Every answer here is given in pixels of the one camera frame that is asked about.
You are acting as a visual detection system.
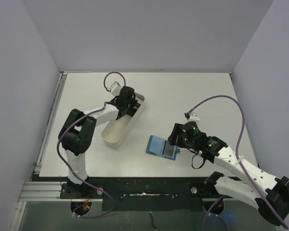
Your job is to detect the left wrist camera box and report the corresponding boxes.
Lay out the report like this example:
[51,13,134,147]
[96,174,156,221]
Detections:
[110,81,121,96]

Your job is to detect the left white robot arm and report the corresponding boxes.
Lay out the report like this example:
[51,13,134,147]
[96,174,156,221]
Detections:
[57,86,145,198]

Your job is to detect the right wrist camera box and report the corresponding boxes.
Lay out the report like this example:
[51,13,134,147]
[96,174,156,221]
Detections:
[184,112,200,125]

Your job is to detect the blue card holder wallet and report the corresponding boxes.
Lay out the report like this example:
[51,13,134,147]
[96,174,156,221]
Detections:
[145,135,180,160]

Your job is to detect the right black loop cable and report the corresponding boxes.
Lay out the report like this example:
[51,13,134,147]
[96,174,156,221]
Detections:
[191,154,207,169]

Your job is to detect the grey magnetic stripe card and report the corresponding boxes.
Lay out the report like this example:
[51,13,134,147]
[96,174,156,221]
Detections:
[163,143,176,159]

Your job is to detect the white oblong plastic tray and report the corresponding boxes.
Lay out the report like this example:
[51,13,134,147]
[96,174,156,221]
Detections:
[101,92,145,149]

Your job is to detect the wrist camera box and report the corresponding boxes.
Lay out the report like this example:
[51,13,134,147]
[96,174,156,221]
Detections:
[110,81,121,96]
[184,112,200,125]

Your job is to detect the aluminium frame rail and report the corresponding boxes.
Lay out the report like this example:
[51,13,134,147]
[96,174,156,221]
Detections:
[9,71,68,231]

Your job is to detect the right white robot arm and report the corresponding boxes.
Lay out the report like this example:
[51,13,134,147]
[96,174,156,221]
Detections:
[168,121,289,226]

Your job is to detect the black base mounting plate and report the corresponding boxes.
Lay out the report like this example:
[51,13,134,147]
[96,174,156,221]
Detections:
[60,177,220,212]

